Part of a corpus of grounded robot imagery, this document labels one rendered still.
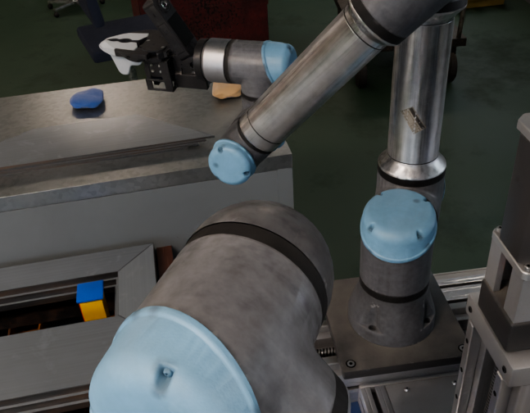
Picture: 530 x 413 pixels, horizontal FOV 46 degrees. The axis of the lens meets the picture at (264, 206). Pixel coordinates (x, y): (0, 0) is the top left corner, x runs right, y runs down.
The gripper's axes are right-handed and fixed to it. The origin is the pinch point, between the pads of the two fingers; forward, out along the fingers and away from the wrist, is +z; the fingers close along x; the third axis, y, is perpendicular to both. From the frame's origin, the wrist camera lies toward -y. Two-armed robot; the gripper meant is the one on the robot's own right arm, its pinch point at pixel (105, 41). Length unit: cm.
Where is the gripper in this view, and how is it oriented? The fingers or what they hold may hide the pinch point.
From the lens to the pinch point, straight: 120.6
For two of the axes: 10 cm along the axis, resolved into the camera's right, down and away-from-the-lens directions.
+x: 3.1, -6.6, 6.8
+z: -9.5, -1.4, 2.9
